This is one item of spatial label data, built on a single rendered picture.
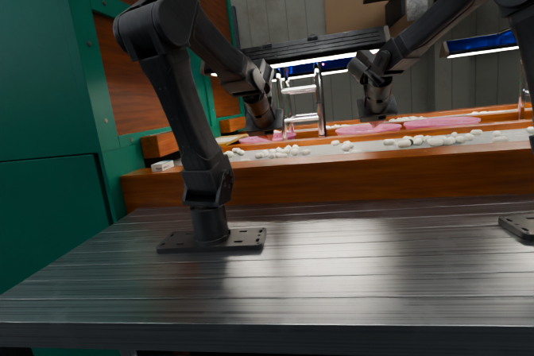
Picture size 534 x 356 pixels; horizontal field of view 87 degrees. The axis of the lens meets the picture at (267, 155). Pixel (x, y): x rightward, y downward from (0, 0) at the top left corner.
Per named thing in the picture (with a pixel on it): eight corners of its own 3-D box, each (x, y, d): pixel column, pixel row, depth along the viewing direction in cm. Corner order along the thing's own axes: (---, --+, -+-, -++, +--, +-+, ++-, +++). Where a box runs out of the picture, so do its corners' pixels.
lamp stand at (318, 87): (330, 168, 98) (319, 32, 90) (273, 171, 102) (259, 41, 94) (330, 156, 116) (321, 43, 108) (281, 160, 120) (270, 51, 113)
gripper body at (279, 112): (248, 116, 81) (240, 99, 75) (283, 112, 79) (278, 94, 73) (246, 135, 78) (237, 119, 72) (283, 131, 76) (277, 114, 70)
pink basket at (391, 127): (416, 148, 111) (416, 125, 110) (354, 158, 108) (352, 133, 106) (379, 141, 137) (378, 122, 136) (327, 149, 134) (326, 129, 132)
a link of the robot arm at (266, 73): (253, 80, 79) (231, 47, 69) (281, 75, 75) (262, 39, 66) (243, 114, 73) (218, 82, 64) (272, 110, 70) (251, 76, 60)
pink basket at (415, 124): (495, 146, 101) (496, 120, 99) (414, 152, 106) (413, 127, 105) (461, 137, 126) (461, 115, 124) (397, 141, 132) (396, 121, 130)
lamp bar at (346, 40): (392, 47, 84) (391, 21, 83) (200, 75, 98) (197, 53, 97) (386, 51, 92) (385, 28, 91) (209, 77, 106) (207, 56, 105)
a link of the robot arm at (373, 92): (359, 90, 77) (360, 71, 71) (377, 80, 77) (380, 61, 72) (375, 106, 73) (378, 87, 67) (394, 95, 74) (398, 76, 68)
